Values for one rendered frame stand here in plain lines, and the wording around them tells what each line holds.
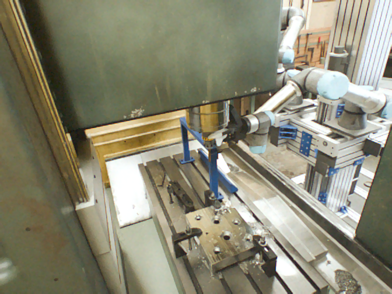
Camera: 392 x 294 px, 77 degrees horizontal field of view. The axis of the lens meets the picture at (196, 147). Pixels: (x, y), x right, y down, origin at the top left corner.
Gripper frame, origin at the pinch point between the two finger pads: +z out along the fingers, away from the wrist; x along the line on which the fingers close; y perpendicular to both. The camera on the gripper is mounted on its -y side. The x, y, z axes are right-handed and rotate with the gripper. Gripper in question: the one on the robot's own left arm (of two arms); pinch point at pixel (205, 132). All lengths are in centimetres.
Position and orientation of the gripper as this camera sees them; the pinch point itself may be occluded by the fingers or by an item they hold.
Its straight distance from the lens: 94.7
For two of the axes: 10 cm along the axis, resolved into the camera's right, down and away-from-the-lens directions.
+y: 0.2, 8.9, 4.6
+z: -8.3, 2.7, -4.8
